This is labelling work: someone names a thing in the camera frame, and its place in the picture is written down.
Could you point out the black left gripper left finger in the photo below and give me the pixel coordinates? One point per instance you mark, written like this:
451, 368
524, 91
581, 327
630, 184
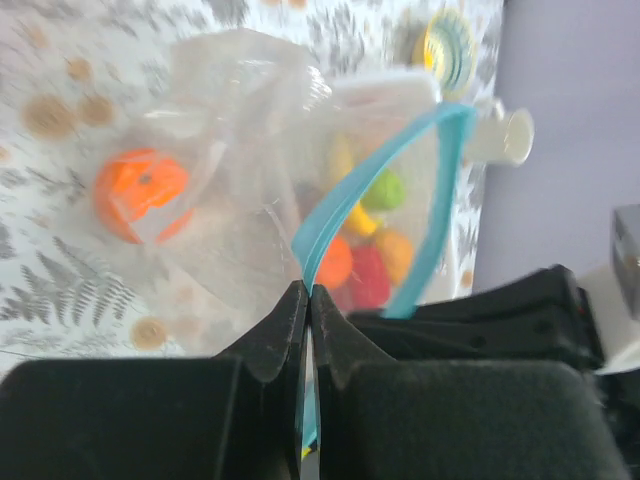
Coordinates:
236, 415

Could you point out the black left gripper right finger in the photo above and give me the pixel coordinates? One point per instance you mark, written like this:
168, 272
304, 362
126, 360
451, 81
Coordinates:
380, 418

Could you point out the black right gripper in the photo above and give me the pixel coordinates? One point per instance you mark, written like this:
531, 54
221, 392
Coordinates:
542, 316

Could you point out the green lime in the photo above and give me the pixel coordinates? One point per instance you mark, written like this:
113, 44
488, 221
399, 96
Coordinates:
386, 193

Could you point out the clear zip top bag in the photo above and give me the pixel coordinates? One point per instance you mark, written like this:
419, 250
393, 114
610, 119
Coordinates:
248, 116

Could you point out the orange tangerine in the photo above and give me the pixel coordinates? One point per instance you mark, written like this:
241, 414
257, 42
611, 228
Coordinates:
132, 183
336, 266

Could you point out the red bell pepper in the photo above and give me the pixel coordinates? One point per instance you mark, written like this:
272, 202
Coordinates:
368, 285

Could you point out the yellow lemon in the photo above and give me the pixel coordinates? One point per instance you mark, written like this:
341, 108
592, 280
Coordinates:
397, 253

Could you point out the white mug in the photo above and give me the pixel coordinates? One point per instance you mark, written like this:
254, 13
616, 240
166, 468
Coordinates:
500, 136

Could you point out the yellow banana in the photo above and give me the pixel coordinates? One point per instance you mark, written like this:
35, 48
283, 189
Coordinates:
341, 162

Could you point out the white plastic basket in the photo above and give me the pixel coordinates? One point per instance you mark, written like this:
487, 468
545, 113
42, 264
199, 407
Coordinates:
400, 119

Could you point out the dark brown avocado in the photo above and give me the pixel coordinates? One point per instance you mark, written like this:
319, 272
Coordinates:
307, 197

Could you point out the floral table mat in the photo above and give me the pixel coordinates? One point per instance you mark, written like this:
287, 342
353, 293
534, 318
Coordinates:
74, 73

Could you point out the small patterned bowl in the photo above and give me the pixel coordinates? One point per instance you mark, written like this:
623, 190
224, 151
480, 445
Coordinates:
450, 52

